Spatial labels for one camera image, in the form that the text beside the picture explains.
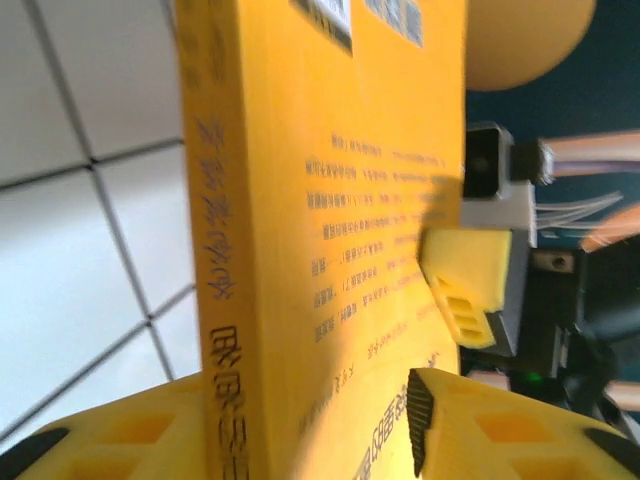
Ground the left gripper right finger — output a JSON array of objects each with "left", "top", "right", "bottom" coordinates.
[{"left": 407, "top": 367, "right": 640, "bottom": 480}]

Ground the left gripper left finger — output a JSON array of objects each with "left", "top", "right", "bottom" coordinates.
[{"left": 14, "top": 372, "right": 209, "bottom": 480}]

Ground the yellow book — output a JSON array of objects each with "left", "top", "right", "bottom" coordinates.
[{"left": 172, "top": 0, "right": 471, "bottom": 480}]

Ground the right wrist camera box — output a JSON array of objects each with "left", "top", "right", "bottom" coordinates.
[{"left": 458, "top": 122, "right": 539, "bottom": 236}]

